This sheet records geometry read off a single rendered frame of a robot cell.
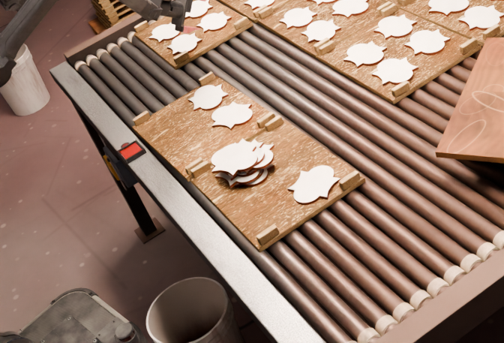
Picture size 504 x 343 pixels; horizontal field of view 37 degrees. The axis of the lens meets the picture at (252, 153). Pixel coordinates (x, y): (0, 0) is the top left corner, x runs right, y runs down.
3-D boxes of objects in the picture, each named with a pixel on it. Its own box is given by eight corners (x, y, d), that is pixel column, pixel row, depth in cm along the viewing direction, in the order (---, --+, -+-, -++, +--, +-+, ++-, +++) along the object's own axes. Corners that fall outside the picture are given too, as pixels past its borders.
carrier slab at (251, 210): (259, 253, 196) (258, 248, 196) (190, 182, 228) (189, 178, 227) (366, 182, 205) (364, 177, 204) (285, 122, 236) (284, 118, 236)
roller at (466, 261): (477, 287, 174) (475, 274, 171) (148, 32, 323) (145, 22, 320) (493, 276, 175) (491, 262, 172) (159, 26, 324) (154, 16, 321)
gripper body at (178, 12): (191, -3, 259) (173, -7, 254) (185, 27, 260) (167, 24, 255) (180, -5, 263) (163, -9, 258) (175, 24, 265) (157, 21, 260)
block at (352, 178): (343, 191, 203) (341, 183, 201) (340, 188, 204) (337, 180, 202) (361, 179, 204) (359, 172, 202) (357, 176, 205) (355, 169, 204)
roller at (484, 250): (493, 275, 175) (491, 261, 172) (159, 26, 324) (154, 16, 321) (509, 264, 176) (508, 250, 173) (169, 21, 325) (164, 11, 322)
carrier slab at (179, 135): (187, 182, 228) (186, 178, 227) (133, 130, 259) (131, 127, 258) (280, 121, 238) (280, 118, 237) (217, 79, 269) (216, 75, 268)
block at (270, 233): (261, 246, 196) (258, 239, 194) (258, 242, 197) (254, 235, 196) (280, 233, 197) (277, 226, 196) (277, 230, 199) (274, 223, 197)
